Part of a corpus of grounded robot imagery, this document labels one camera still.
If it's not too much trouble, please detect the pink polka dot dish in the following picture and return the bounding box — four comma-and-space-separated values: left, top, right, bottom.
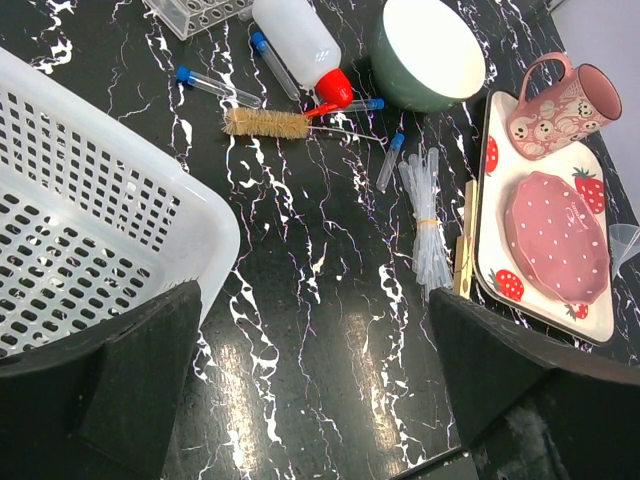
503, 171, 610, 305

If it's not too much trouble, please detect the tan bristle tube brush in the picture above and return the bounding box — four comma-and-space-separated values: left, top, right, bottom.
222, 107, 388, 145

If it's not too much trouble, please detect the clear test tube rack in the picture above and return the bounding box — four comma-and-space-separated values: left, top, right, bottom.
143, 0, 254, 41

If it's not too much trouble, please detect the white strawberry pattern tray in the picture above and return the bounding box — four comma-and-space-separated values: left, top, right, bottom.
474, 90, 614, 344

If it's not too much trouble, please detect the white wash bottle red cap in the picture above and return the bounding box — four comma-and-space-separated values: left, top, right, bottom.
251, 0, 353, 117

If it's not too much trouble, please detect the green white ceramic bowl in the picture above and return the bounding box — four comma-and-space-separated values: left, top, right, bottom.
370, 0, 486, 113

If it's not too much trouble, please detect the wooden test tube clamp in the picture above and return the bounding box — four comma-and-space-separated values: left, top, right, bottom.
453, 179, 478, 299

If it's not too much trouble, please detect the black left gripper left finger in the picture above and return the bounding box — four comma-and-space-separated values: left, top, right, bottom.
1, 281, 202, 479

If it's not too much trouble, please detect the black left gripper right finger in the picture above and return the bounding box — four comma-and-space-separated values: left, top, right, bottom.
428, 288, 639, 479

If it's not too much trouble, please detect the white perforated plastic basket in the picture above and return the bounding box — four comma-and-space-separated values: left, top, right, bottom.
1, 51, 240, 358

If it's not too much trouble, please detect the bundle of plastic pipettes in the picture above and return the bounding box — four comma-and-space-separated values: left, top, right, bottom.
399, 147, 453, 297

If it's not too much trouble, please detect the clear plastic funnel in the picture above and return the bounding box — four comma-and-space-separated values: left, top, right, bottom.
608, 224, 639, 278

